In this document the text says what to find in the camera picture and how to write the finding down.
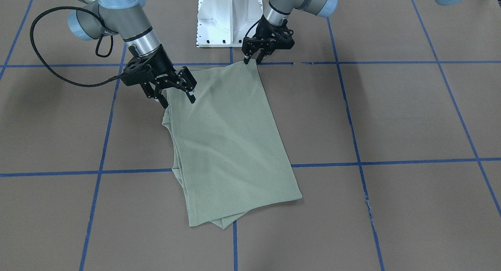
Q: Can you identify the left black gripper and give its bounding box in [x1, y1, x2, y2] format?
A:
[242, 18, 295, 65]

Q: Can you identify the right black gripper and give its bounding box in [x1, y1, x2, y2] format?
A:
[141, 45, 197, 109]

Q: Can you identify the olive green long-sleeve shirt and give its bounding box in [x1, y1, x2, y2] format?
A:
[162, 59, 302, 229]

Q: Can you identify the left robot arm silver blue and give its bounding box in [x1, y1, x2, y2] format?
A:
[241, 0, 339, 65]

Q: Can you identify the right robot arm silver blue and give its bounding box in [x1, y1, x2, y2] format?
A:
[68, 0, 197, 108]

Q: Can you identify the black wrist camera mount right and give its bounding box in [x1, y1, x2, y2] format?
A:
[121, 57, 155, 87]

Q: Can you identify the white central pedestal column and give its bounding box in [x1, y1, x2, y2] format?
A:
[196, 0, 263, 48]

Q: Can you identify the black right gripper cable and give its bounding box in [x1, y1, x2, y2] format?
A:
[30, 6, 126, 88]

